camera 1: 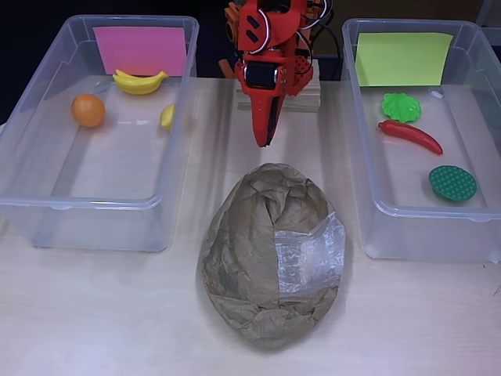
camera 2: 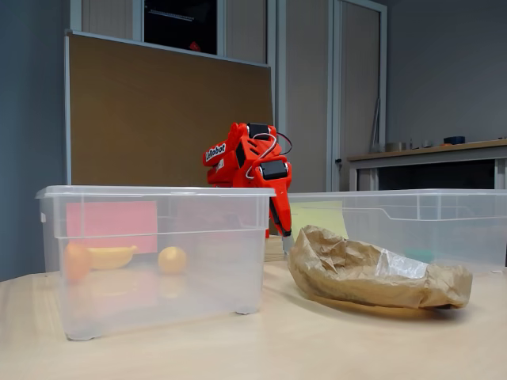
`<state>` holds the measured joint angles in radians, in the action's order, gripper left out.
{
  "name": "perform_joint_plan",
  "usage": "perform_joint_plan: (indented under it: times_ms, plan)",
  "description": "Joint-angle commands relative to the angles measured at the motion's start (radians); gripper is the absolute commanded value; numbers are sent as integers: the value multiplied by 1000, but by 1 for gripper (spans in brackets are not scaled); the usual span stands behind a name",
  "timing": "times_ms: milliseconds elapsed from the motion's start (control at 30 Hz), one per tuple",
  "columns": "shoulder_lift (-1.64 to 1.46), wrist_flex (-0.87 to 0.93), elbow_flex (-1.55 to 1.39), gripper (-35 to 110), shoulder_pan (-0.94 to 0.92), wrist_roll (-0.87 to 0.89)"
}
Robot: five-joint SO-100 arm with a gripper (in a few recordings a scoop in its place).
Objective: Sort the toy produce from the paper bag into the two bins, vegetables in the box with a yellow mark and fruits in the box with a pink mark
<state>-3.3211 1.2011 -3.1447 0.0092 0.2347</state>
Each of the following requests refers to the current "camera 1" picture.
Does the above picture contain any yellow toy lemon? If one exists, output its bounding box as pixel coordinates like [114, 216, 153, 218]
[159, 103, 176, 129]

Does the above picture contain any light green toy lettuce leaf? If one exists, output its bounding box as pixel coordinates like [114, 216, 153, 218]
[381, 92, 423, 124]

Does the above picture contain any yellow toy banana bunch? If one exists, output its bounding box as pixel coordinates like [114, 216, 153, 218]
[112, 69, 170, 96]

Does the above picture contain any red toy chili pepper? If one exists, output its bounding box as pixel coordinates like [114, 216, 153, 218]
[378, 119, 445, 156]

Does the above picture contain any orange toy fruit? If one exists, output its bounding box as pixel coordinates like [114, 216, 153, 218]
[70, 93, 106, 128]

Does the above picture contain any dark green bumpy toy vegetable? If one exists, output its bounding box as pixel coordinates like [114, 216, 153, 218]
[428, 164, 479, 204]

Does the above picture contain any clear plastic bin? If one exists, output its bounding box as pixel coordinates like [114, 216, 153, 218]
[0, 14, 200, 252]
[341, 17, 501, 262]

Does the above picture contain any wooden base block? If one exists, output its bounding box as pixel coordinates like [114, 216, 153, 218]
[236, 58, 323, 114]

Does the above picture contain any orange plastic clamp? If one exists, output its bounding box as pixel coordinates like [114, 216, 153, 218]
[218, 1, 246, 79]

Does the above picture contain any pink paper note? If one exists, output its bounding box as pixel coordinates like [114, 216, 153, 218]
[92, 26, 187, 76]

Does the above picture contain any yellow paper note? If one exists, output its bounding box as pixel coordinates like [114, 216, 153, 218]
[354, 31, 455, 87]

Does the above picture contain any crumpled brown paper bag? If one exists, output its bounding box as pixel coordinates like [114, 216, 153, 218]
[197, 162, 348, 352]

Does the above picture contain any black power cable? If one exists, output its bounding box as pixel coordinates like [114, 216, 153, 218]
[312, 0, 342, 60]

